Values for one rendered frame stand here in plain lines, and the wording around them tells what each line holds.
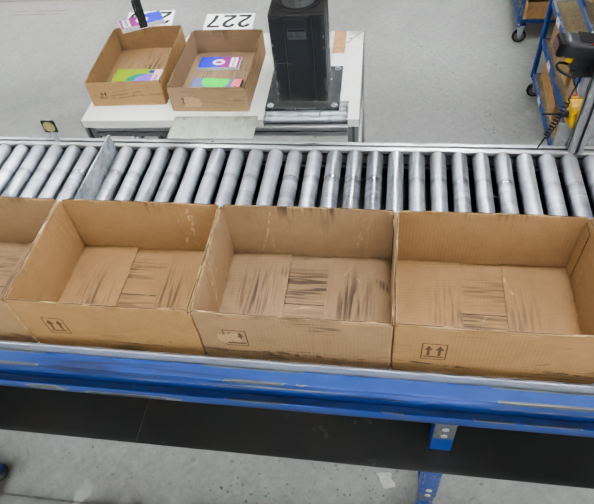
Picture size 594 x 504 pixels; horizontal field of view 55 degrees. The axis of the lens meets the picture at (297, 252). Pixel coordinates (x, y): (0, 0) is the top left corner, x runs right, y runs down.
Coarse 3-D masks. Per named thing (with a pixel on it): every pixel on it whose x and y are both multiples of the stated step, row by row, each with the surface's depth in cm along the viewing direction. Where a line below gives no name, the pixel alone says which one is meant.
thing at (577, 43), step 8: (560, 32) 154; (568, 32) 153; (584, 32) 153; (560, 40) 152; (568, 40) 151; (576, 40) 151; (584, 40) 150; (592, 40) 150; (560, 48) 152; (568, 48) 151; (576, 48) 151; (584, 48) 151; (592, 48) 150; (560, 56) 154; (568, 56) 153; (576, 56) 153; (584, 56) 152; (592, 56) 152; (568, 64) 158; (576, 64) 156; (584, 64) 156
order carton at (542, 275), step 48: (432, 240) 127; (480, 240) 125; (528, 240) 123; (576, 240) 121; (432, 288) 128; (480, 288) 127; (528, 288) 125; (576, 288) 122; (432, 336) 105; (480, 336) 103; (528, 336) 101; (576, 336) 99
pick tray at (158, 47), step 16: (112, 32) 225; (144, 32) 227; (160, 32) 226; (176, 32) 226; (112, 48) 225; (128, 48) 233; (144, 48) 232; (160, 48) 231; (176, 48) 216; (96, 64) 212; (112, 64) 225; (128, 64) 225; (144, 64) 224; (160, 64) 223; (96, 80) 211; (160, 80) 200; (96, 96) 207; (112, 96) 206; (128, 96) 205; (144, 96) 205; (160, 96) 204
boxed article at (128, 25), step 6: (156, 12) 215; (132, 18) 214; (150, 18) 212; (156, 18) 212; (162, 18) 212; (120, 24) 211; (126, 24) 211; (132, 24) 211; (138, 24) 210; (150, 24) 211; (156, 24) 212; (126, 30) 209; (132, 30) 210
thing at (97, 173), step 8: (104, 144) 185; (112, 144) 190; (104, 152) 185; (112, 152) 191; (96, 160) 180; (104, 160) 186; (112, 160) 191; (96, 168) 181; (104, 168) 186; (88, 176) 176; (96, 176) 181; (104, 176) 186; (88, 184) 176; (96, 184) 181; (80, 192) 172; (88, 192) 176; (96, 192) 181
